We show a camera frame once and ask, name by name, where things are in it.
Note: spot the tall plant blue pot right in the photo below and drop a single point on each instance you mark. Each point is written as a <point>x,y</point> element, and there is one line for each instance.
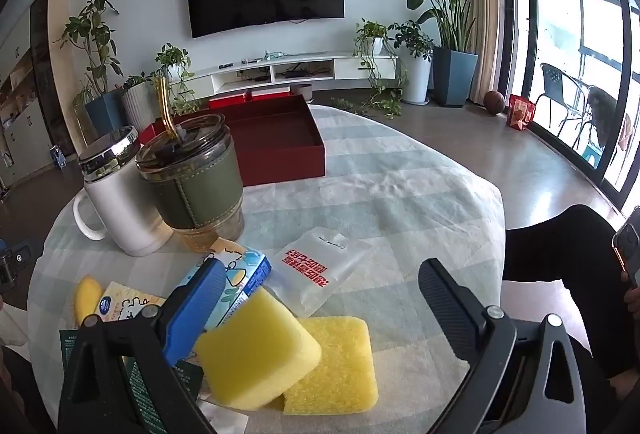
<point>453,65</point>

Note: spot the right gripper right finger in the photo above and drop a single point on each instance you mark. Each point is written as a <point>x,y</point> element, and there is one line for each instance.
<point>523,376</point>

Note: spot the white glove packet red text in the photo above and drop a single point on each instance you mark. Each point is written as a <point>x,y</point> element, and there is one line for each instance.
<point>305,273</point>

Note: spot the yellow tissue pack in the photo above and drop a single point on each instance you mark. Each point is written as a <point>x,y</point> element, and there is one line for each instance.
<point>120,302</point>

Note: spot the checked green white tablecloth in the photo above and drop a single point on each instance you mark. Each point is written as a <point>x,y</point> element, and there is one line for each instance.
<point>408,201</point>

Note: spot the tall plant blue pot left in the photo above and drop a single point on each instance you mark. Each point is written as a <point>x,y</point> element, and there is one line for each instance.
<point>90,32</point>

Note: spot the white mug chrome lid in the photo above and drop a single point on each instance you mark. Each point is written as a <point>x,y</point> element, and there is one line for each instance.
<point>115,201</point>

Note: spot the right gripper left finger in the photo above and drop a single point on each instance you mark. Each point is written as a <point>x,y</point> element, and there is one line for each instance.
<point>97,397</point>

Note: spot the yellow sponge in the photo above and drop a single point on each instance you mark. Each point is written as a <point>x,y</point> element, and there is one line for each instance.
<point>344,381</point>

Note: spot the seated person black trousers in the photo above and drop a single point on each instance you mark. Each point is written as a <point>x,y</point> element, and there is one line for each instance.
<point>575,247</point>

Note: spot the plant in white pot right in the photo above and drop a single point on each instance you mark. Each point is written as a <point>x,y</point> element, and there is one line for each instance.
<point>415,51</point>

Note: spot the brown ball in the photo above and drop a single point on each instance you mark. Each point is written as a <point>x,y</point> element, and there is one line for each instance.
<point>494,102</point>

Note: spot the tall plant blue pot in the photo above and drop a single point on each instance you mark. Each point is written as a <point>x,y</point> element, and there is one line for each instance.
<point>90,32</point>
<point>453,65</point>

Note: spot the dark green sachet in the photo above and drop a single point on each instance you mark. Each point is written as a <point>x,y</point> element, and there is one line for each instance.
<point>190,375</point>

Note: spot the smartphone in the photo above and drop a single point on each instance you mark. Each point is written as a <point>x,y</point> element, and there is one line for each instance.
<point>626,245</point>

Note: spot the balcony chair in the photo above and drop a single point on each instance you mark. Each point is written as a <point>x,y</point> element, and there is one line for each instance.
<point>561,103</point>

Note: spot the red gift bag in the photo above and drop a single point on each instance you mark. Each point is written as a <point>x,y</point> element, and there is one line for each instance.
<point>521,112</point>

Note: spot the green sleeved glass tumbler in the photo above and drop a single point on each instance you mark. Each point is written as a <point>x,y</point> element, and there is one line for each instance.
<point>193,176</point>

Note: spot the blue tissue pack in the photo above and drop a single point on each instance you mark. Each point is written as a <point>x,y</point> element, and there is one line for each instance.
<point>245,272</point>

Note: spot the plant in ribbed white pot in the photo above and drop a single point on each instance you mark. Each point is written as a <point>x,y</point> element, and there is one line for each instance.
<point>139,101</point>

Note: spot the white tv console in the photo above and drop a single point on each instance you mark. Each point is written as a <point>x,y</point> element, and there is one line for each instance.
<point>283,71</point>

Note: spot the trailing plant on console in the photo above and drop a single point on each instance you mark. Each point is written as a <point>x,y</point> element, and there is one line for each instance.
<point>372,40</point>

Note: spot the red open box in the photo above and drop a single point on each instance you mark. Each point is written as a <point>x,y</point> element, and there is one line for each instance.
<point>275,140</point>

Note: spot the small round grey bin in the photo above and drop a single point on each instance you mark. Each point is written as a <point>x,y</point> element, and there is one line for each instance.
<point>304,89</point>

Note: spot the yellow mango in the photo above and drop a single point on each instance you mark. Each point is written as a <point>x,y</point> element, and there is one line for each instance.
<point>87,296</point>

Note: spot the yellow sponge block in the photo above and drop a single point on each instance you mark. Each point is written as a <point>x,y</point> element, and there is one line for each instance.
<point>257,355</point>

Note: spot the trailing plant left console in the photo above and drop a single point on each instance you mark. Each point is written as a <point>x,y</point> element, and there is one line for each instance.
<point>174,64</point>

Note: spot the beige curtain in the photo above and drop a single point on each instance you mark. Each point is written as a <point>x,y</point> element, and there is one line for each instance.
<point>484,43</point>

